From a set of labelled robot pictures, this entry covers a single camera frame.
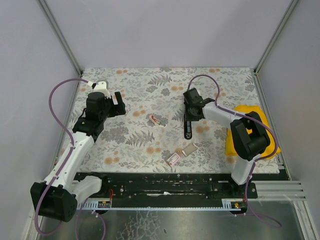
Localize red white staple box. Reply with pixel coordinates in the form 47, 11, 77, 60
166, 152, 181, 166

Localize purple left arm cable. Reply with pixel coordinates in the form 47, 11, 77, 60
34, 78, 107, 240

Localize aluminium frame post right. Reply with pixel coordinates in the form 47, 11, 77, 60
253, 0, 301, 74

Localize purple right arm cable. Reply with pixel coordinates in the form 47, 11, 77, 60
187, 74, 283, 230

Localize yellow Snoopy cloth pouch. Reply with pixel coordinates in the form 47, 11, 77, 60
225, 104, 281, 161

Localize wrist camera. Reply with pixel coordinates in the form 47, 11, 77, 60
91, 81, 111, 99
183, 88, 203, 105

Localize white slotted cable duct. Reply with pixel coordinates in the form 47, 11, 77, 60
77, 198, 242, 212

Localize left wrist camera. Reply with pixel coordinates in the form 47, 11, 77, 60
91, 81, 111, 99

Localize floral patterned table mat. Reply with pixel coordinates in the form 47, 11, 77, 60
78, 67, 260, 173

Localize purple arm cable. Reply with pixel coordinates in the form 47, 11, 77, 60
34, 78, 107, 240
187, 74, 283, 230

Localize aluminium frame post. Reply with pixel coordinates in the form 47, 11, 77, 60
253, 0, 301, 74
36, 0, 83, 76

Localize aluminium frame post left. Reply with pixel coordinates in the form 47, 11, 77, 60
36, 0, 83, 76

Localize small pink white stapler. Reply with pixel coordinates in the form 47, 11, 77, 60
149, 114, 167, 128

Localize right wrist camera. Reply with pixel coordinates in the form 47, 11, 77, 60
183, 88, 203, 105

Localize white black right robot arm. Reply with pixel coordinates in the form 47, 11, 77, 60
184, 96, 271, 185

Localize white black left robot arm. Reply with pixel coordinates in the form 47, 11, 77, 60
30, 91, 126, 222

